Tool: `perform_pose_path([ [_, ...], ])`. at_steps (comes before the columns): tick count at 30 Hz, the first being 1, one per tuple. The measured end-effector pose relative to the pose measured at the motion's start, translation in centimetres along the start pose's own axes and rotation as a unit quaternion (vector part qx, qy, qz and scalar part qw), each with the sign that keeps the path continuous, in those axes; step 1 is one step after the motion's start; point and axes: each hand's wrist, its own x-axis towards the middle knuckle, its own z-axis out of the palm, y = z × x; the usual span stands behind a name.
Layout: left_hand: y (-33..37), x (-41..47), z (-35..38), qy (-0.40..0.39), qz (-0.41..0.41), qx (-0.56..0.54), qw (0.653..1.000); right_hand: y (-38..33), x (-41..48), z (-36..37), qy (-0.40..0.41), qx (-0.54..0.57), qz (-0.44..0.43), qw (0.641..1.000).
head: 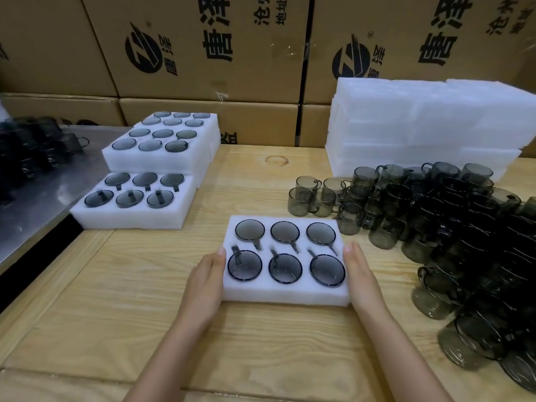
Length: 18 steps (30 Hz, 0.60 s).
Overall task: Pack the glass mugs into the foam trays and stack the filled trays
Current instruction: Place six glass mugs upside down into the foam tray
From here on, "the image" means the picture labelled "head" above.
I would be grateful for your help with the person's left forearm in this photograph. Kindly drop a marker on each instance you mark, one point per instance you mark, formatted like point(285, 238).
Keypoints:
point(167, 364)

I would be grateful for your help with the stack of white foam trays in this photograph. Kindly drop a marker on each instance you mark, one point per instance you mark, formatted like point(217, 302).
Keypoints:
point(398, 121)

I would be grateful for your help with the dark mugs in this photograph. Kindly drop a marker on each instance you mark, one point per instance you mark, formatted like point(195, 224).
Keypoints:
point(25, 154)

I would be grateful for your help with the person's right forearm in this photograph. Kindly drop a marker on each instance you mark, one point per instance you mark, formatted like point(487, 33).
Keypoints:
point(406, 360)

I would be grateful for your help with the black round object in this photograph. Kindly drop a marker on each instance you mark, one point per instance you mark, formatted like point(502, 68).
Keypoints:
point(86, 122)

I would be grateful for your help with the person's right hand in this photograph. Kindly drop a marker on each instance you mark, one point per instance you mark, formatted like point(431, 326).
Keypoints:
point(364, 284)

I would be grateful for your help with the stainless steel table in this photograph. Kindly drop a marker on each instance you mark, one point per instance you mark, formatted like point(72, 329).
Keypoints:
point(54, 196)

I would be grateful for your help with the person's left hand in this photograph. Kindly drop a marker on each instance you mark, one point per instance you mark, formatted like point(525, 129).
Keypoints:
point(205, 288)

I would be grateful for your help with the pile of smoky glass mugs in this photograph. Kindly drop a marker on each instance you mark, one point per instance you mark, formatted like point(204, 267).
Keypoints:
point(460, 221)

